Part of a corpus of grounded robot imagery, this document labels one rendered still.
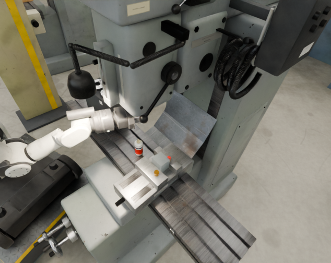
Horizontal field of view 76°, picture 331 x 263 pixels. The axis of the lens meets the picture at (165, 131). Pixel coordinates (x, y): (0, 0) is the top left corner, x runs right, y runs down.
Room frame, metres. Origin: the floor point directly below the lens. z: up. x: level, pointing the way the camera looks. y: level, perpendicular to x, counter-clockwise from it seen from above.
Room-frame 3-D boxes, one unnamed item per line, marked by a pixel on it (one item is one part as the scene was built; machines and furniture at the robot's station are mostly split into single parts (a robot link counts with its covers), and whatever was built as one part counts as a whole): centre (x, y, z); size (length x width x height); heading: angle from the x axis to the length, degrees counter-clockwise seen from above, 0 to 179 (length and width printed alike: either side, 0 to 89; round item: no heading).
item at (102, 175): (0.64, 0.12, 0.79); 0.50 x 0.35 x 0.12; 136
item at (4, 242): (0.31, 0.89, 0.50); 0.20 x 0.05 x 0.20; 64
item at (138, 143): (0.65, 0.13, 0.98); 0.04 x 0.04 x 0.11
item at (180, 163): (0.51, 0.03, 0.98); 0.35 x 0.15 x 0.11; 138
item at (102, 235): (0.62, 0.13, 0.43); 0.81 x 0.32 x 0.60; 136
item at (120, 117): (0.60, 0.20, 1.22); 0.13 x 0.12 x 0.10; 24
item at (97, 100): (0.91, 0.35, 1.03); 0.22 x 0.12 x 0.20; 53
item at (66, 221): (0.35, 0.59, 0.51); 0.22 x 0.06 x 0.06; 136
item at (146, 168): (0.49, 0.05, 1.02); 0.15 x 0.06 x 0.04; 48
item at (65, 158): (0.79, 0.65, 0.50); 0.20 x 0.05 x 0.20; 64
